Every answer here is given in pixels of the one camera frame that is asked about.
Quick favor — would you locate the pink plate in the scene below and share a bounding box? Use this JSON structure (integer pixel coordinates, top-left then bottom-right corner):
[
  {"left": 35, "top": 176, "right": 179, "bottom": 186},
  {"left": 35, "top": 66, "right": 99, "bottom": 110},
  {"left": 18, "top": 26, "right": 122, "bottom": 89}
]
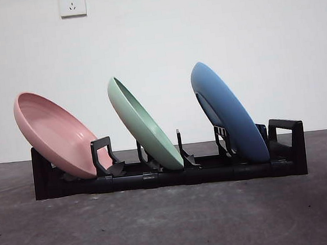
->
[{"left": 11, "top": 83, "right": 116, "bottom": 187}]

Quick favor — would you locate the white wall socket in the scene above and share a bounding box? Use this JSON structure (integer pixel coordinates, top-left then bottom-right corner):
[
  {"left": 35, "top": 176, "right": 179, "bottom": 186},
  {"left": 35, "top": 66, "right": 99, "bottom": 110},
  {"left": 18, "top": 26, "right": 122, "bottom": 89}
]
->
[{"left": 59, "top": 0, "right": 88, "bottom": 19}]

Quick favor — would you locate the green plate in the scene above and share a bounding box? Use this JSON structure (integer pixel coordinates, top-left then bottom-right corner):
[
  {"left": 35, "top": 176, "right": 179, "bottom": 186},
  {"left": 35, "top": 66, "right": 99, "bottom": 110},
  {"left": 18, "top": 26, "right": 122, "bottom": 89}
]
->
[{"left": 106, "top": 70, "right": 185, "bottom": 176}]

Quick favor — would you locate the black plastic plate rack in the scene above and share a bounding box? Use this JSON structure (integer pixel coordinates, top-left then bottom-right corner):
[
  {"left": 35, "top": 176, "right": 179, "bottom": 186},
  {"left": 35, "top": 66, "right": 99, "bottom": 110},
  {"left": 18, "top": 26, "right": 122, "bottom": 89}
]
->
[{"left": 30, "top": 115, "right": 309, "bottom": 203}]

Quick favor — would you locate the blue plate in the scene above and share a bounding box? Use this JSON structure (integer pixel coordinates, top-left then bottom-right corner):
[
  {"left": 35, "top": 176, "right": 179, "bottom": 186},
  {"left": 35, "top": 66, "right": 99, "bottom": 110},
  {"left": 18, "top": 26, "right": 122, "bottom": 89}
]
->
[{"left": 189, "top": 55, "right": 271, "bottom": 171}]

